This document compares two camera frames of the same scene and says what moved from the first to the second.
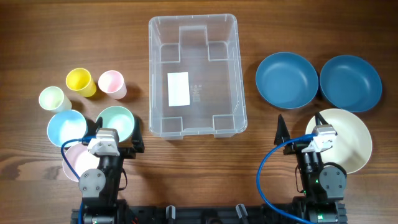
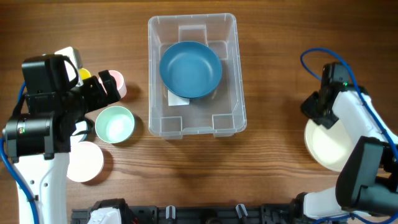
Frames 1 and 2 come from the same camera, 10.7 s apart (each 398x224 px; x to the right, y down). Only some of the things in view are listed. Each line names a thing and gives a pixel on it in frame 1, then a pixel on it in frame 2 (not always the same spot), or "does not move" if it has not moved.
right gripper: (283, 135) -> (308, 108)
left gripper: (129, 152) -> (101, 98)
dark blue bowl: (286, 80) -> (190, 69)
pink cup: (112, 83) does not move
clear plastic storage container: (196, 76) does not move
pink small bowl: (81, 158) does not move
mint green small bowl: (119, 117) does not move
